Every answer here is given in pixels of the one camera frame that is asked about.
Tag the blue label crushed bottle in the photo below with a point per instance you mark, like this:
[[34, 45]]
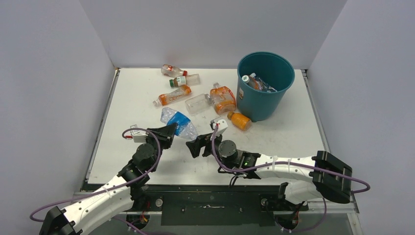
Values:
[[185, 128]]

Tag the crushed orange label bottle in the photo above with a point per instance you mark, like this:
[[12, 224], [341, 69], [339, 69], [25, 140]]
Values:
[[222, 99]]

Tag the slim orange label bottle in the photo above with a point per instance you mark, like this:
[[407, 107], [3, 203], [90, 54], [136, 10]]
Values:
[[165, 99]]

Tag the orange juice bottle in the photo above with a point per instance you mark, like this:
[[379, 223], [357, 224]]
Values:
[[239, 120]]

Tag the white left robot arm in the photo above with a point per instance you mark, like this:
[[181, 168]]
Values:
[[86, 213]]

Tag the large orange label bottle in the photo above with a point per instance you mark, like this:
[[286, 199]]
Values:
[[251, 82]]

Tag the black base frame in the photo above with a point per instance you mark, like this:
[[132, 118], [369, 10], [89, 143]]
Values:
[[204, 205]]

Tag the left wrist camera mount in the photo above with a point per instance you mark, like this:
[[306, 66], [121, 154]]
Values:
[[138, 136]]

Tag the green cap coffee bottle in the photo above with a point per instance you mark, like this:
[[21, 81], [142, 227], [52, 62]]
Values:
[[189, 80]]

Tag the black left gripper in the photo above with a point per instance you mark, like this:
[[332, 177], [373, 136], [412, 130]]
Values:
[[165, 134]]

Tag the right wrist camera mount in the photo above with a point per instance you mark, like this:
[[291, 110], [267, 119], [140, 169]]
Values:
[[219, 124]]

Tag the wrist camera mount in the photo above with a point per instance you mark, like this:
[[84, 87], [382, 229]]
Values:
[[219, 124], [138, 136]]

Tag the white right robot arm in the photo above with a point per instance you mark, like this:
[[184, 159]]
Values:
[[320, 176]]

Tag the teal plastic bin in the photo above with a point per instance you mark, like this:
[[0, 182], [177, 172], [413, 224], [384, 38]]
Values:
[[274, 70]]

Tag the red cap clear bottle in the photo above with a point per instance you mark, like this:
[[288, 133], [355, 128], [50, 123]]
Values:
[[172, 71]]

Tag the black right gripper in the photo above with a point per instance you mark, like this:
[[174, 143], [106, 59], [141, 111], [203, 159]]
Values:
[[202, 140]]

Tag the clear plastic jar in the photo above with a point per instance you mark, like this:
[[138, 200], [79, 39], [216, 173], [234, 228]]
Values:
[[198, 104]]

